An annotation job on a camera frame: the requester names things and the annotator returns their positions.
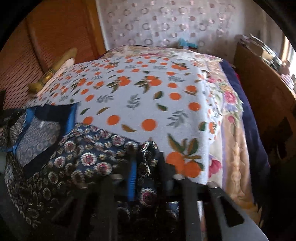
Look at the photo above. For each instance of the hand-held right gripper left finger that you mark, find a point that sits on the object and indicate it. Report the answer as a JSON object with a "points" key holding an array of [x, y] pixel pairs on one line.
{"points": [[131, 178]]}

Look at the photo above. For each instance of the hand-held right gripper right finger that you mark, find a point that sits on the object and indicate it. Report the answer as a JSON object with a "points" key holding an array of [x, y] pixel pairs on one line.
{"points": [[189, 208]]}

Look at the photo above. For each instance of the navy circle-patterned shirt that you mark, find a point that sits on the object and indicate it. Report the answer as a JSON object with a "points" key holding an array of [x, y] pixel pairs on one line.
{"points": [[92, 157]]}

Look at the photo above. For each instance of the floral quilt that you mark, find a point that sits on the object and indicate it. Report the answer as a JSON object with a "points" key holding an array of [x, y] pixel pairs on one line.
{"points": [[231, 143]]}

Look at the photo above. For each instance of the orange fruit print bedsheet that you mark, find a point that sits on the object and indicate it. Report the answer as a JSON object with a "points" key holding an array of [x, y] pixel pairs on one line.
{"points": [[138, 97]]}

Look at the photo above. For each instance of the navy blue blanket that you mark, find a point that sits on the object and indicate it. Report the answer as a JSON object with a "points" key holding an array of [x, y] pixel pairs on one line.
{"points": [[252, 129]]}

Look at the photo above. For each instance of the wooden sideboard cabinet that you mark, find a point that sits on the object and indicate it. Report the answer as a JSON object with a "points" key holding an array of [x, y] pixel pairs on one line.
{"points": [[259, 88]]}

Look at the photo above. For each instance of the blue plastic bag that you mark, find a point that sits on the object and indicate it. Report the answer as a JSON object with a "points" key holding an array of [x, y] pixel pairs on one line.
{"points": [[185, 43]]}

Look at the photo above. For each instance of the wooden slatted wardrobe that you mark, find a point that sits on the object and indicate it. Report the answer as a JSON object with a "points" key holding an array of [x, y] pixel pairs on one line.
{"points": [[57, 30]]}

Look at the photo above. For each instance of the pile of papers and books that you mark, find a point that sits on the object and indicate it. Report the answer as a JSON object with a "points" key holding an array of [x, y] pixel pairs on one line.
{"points": [[261, 49]]}

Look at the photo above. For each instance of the window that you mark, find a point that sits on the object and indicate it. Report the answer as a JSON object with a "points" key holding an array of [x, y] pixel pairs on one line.
{"points": [[289, 53]]}

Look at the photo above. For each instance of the circle-patterned wall curtain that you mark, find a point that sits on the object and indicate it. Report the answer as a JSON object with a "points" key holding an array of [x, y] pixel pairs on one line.
{"points": [[161, 23]]}

